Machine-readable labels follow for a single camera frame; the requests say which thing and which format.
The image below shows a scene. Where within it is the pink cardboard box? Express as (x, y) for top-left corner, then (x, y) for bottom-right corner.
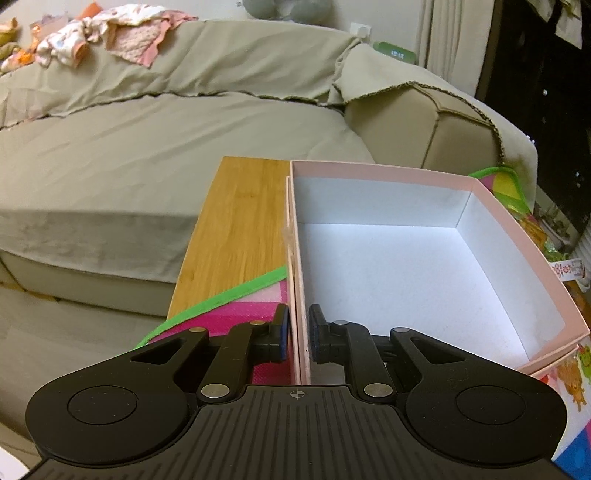
(287, 161), (589, 384)

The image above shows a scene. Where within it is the beige sofa with cover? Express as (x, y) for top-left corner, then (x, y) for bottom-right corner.
(1, 20), (538, 316)

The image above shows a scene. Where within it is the colourful cartoon play mat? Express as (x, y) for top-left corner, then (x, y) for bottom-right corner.
(139, 167), (590, 479)

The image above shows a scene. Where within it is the green digital clock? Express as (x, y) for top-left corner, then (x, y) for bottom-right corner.
(373, 41), (417, 65)

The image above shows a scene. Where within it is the beige curtain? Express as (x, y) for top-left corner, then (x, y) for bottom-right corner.
(418, 0), (495, 96)

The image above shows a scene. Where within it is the grey neck pillow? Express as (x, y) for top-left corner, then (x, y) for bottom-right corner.
(242, 0), (332, 25)

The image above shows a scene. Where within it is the pink baby clothes pile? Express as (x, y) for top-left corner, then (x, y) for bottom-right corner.
(1, 2), (196, 74)

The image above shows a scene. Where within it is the white wall socket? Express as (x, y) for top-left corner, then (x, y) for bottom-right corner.
(349, 22), (372, 40)

